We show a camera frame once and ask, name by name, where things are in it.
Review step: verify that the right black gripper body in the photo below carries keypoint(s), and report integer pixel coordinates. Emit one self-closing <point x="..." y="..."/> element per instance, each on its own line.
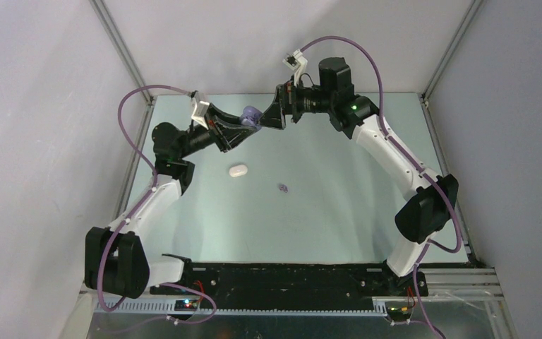
<point x="293" y="95"/>

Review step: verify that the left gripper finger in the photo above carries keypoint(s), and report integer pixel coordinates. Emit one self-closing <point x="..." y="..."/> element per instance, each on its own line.
<point x="232" y="138"/>
<point x="219" y="117"/>

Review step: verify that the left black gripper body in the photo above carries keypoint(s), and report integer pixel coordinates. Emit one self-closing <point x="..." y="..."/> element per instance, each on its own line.
<point x="211" y="120"/>

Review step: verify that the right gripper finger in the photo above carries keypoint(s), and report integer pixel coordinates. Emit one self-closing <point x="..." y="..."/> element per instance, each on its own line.
<point x="272" y="118"/>
<point x="272" y="100"/>

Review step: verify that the blue round disc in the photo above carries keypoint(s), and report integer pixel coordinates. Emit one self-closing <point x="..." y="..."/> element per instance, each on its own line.
<point x="251" y="117"/>

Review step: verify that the white earbud charging case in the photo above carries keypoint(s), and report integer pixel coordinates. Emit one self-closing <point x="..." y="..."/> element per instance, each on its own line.
<point x="238" y="170"/>

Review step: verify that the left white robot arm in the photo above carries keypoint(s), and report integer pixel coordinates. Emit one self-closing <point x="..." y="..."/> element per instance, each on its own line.
<point x="116" y="260"/>

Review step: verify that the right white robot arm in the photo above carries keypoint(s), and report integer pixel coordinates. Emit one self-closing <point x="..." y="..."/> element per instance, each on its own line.
<point x="430" y="197"/>

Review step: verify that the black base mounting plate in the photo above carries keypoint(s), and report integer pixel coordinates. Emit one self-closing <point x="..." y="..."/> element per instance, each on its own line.
<point x="300" y="287"/>

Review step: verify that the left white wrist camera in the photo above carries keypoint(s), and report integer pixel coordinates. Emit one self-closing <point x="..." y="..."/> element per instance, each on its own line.
<point x="200" y="105"/>

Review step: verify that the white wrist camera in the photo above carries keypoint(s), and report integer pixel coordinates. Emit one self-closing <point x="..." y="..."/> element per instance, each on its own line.
<point x="297" y="62"/>
<point x="200" y="105"/>

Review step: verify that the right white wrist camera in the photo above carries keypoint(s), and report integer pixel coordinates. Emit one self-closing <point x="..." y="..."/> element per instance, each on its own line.
<point x="297" y="62"/>

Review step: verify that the left corner aluminium post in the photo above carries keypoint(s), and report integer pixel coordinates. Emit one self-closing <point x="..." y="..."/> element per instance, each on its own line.
<point x="110" y="27"/>

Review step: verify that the corner aluminium post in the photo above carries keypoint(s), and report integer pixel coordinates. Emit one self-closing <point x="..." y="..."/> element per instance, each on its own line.
<point x="110" y="27"/>
<point x="451" y="48"/>

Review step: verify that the right corner aluminium post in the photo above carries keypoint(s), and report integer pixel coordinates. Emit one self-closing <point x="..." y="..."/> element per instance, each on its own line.
<point x="451" y="48"/>

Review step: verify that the aluminium frame rail front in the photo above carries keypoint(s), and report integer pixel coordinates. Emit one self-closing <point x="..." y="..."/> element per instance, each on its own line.
<point x="458" y="284"/>

